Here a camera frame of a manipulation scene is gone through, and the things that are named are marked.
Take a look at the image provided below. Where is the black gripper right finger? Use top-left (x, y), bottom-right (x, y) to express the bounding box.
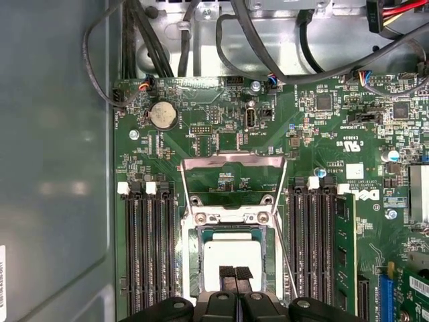
top-left (235, 266), bottom-right (363, 322)

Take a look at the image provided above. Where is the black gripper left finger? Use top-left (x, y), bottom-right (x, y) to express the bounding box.
top-left (119, 265), bottom-right (238, 322)

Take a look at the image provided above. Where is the silver green CPU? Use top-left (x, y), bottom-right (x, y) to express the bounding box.
top-left (196, 229), bottom-right (269, 298)

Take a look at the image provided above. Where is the metal locking lever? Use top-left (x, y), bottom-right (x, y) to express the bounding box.
top-left (272, 213), bottom-right (299, 299)

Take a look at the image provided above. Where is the metal socket cover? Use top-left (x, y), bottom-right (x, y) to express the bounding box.
top-left (180, 150), bottom-right (288, 217)

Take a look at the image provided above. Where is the CPU socket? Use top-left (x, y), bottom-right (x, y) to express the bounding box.
top-left (180, 207), bottom-right (286, 303)

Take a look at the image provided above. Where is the RAM slot with black clips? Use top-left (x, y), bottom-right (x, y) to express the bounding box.
top-left (156, 180), bottom-right (178, 303)
top-left (129, 180), bottom-right (152, 316)
top-left (288, 176), bottom-right (306, 303)
top-left (318, 174), bottom-right (336, 305)

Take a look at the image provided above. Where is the RAM slot with white clips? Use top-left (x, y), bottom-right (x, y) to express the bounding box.
top-left (303, 176), bottom-right (321, 303)
top-left (117, 182), bottom-right (140, 316)
top-left (145, 182), bottom-right (165, 316)

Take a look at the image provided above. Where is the black expansion slot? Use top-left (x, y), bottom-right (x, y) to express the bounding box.
top-left (357, 274), bottom-right (370, 322)

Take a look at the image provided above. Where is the blue expansion slot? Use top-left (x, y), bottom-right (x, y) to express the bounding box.
top-left (378, 271), bottom-right (395, 322)

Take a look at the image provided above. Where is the green RAM stick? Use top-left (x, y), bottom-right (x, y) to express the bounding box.
top-left (334, 193), bottom-right (358, 316)

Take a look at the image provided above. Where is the green motherboard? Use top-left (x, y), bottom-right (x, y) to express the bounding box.
top-left (112, 75), bottom-right (429, 322)

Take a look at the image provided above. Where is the silver chipset heatsink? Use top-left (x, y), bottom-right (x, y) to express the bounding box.
top-left (408, 164), bottom-right (429, 224)

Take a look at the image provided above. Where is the coin battery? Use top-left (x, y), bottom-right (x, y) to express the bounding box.
top-left (149, 100), bottom-right (178, 130)

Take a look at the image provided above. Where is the white case sticker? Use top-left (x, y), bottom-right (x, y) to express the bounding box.
top-left (0, 244), bottom-right (7, 310)

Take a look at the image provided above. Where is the black grey PC case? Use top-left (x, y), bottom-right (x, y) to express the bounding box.
top-left (0, 0), bottom-right (429, 322)

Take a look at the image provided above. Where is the thick grey cable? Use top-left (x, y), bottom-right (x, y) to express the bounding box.
top-left (215, 13), bottom-right (429, 85)

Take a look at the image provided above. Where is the black cable with plug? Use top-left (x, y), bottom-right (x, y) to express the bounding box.
top-left (297, 8), bottom-right (324, 74)

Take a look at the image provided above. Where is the black sleeved cable bundle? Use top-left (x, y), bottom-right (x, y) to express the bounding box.
top-left (121, 0), bottom-right (175, 80)

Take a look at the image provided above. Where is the thin black wire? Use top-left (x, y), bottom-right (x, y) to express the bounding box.
top-left (82, 0), bottom-right (130, 108)

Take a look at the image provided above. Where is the power plug with coloured wires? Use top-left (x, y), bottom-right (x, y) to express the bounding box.
top-left (366, 0), bottom-right (429, 34)

